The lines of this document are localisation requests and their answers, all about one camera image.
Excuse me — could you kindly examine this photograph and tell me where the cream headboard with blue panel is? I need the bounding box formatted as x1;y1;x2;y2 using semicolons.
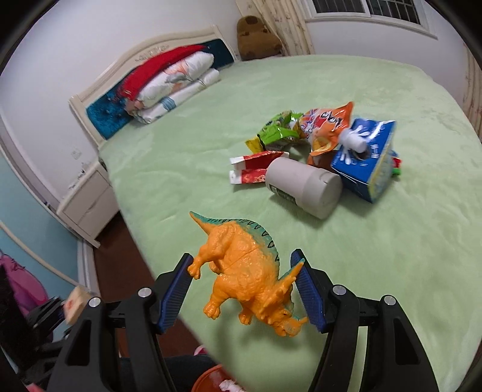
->
68;24;238;146

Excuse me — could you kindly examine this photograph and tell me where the barred window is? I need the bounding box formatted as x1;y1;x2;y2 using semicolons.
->
305;0;439;38

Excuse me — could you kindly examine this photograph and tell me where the white printed folded quilt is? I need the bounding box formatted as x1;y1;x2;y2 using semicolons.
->
130;51;221;124

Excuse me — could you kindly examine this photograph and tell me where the cream nightstand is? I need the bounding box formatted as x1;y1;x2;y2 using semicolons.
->
56;158;121;247

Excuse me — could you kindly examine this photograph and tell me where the orange trash bin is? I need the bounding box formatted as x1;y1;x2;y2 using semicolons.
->
191;364;242;392

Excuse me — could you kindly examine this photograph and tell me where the blue tissue box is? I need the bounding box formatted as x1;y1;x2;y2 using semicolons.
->
329;118;398;204

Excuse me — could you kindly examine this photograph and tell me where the orange dinosaur toy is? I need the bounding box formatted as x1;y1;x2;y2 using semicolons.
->
188;210;310;338

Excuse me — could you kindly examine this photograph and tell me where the orange snack bag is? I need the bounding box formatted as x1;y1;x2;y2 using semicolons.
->
297;101;355;166

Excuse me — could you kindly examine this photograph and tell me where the cream floral curtain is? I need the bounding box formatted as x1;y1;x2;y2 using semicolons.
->
235;0;315;56
461;41;482;129

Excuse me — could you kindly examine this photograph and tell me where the grey plastic cup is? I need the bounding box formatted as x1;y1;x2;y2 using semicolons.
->
265;156;343;220

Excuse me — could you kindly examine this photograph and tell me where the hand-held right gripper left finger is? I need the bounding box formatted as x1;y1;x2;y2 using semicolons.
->
47;252;194;392

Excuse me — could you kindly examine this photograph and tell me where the green snack bag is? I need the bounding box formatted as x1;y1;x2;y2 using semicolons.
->
245;110;307;151

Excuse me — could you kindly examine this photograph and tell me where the pink cartoon wall poster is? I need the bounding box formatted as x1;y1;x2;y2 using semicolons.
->
0;252;49;317

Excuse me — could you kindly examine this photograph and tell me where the brown plush toy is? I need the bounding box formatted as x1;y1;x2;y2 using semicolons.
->
236;15;283;61

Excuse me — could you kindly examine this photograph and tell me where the red and white carton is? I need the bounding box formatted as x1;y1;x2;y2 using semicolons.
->
229;150;290;185

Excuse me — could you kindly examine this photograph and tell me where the red folded blanket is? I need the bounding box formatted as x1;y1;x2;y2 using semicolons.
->
117;45;206;100

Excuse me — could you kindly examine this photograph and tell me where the bed with green blanket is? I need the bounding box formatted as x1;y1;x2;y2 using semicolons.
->
99;55;482;392

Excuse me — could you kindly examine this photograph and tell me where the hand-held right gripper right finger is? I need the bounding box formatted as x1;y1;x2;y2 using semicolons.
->
290;249;441;392

